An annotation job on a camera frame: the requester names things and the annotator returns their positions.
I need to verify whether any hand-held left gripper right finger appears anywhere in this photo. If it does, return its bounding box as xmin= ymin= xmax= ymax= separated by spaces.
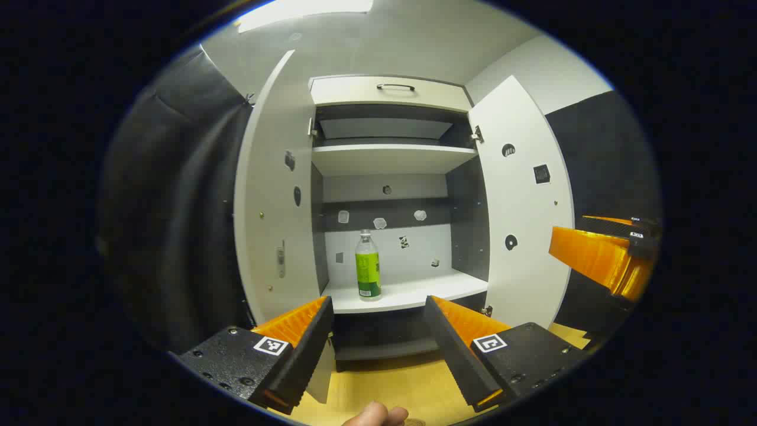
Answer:
xmin=423 ymin=295 xmax=593 ymax=414

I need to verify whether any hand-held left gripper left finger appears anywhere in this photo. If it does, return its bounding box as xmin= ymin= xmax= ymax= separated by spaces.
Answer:
xmin=177 ymin=296 xmax=335 ymax=415

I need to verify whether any white cabinet door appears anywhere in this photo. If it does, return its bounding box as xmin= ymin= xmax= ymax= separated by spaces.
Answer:
xmin=233 ymin=50 xmax=334 ymax=406
xmin=467 ymin=75 xmax=576 ymax=330

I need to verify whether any clear bottle with green label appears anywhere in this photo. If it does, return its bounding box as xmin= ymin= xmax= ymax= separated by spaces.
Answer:
xmin=354 ymin=229 xmax=383 ymax=302

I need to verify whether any white and grey cabinet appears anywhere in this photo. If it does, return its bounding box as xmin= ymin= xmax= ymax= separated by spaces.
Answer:
xmin=308 ymin=74 xmax=493 ymax=373

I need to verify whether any white cabinet shelf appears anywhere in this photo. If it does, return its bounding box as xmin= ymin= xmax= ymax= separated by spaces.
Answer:
xmin=311 ymin=143 xmax=479 ymax=177

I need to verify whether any white cabinet drawer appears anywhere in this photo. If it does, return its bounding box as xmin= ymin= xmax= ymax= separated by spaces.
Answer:
xmin=309 ymin=75 xmax=474 ymax=114

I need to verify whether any black backdrop cloth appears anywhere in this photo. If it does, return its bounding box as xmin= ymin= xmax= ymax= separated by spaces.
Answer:
xmin=96 ymin=46 xmax=663 ymax=357

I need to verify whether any ceiling light panel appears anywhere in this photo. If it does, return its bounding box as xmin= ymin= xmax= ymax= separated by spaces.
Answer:
xmin=235 ymin=0 xmax=374 ymax=34

